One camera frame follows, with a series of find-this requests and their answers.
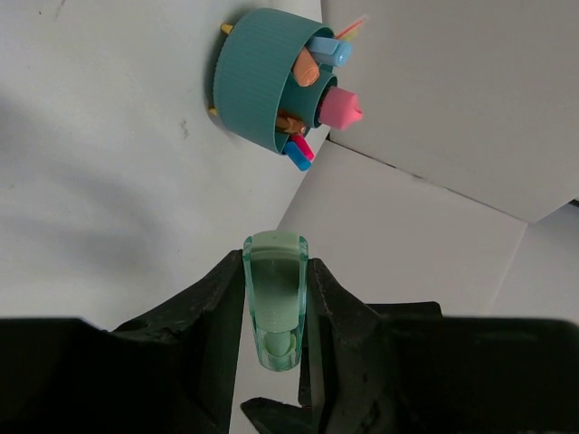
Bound black pink highlighter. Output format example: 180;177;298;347
291;135;315;161

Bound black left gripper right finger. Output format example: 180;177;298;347
241;259;442;433

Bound thin yellow pen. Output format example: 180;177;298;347
337;29;360;42

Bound thin orange pen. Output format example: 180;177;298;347
335;14;368;39

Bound blue capped clear highlighter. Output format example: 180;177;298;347
307;36;353;67

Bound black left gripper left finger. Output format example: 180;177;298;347
111;250;244;433

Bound black blue highlighter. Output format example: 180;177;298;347
283;141;311;172

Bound teal round organizer container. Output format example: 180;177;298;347
213;8;337;155

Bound pink capped marker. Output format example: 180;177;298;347
317;86;364;131

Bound grey orange highlighter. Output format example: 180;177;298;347
291;48;320;87

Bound green highlighter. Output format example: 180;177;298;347
242;231;308;372

